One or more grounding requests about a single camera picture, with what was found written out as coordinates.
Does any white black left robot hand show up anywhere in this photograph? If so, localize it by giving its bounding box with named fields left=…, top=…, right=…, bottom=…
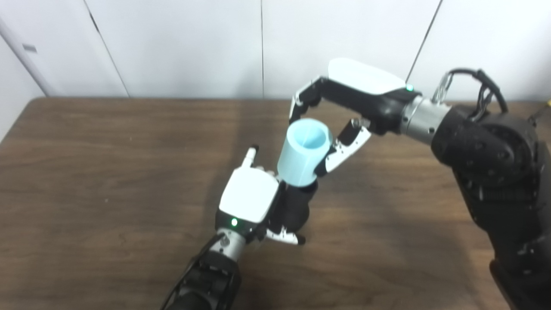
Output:
left=215, top=145, right=306, bottom=246

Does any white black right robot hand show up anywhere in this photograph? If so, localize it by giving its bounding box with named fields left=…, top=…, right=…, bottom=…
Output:
left=288, top=57, right=422, bottom=177

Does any black funnel-shaped nozzle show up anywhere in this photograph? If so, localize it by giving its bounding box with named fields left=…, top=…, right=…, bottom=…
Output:
left=280, top=181, right=319, bottom=231

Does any light-blue short hose cylinder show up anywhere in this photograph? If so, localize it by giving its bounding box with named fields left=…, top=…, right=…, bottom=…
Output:
left=277, top=118, right=333, bottom=187

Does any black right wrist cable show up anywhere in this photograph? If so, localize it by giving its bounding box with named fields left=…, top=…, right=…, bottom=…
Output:
left=433, top=68, right=508, bottom=121

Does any white wall corner post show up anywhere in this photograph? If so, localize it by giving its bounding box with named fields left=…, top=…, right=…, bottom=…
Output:
left=0, top=16, right=59, bottom=98

